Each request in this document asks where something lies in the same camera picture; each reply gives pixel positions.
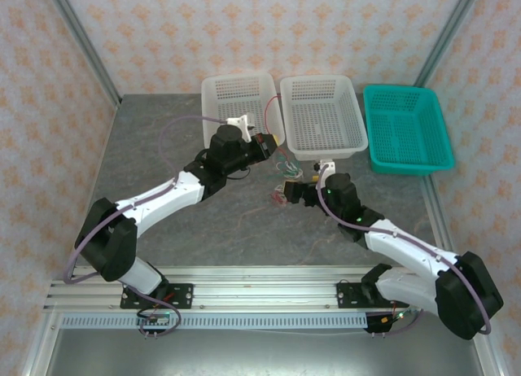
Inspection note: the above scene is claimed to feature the thin red cable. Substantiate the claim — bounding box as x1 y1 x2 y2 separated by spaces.
264 93 291 206

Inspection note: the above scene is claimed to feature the white perforated plastic basket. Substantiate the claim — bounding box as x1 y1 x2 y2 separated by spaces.
279 74 370 162
201 71 288 149

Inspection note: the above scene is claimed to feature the teal perforated plastic basket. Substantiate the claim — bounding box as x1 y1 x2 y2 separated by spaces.
362 84 456 177

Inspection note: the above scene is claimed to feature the small circuit board with LED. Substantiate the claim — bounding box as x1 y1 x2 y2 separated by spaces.
136 310 172 327
380 309 412 325

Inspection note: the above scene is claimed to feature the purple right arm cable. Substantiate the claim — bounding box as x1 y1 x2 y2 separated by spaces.
317 166 493 337

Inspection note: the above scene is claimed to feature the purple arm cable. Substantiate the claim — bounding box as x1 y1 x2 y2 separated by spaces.
64 114 223 339
317 166 493 337

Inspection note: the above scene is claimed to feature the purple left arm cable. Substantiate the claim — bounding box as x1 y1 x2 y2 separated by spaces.
64 114 223 339

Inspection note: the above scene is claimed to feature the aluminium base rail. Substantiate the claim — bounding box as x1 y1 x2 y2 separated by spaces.
42 264 427 312

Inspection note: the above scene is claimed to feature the aluminium table side rail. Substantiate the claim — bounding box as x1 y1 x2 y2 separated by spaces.
421 175 455 255

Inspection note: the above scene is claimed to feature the slotted grey cable duct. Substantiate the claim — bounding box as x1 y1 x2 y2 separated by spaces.
60 313 370 331

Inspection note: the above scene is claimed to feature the aluminium frame post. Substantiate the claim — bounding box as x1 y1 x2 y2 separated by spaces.
413 0 485 88
22 310 62 376
43 0 123 107
471 337 504 376

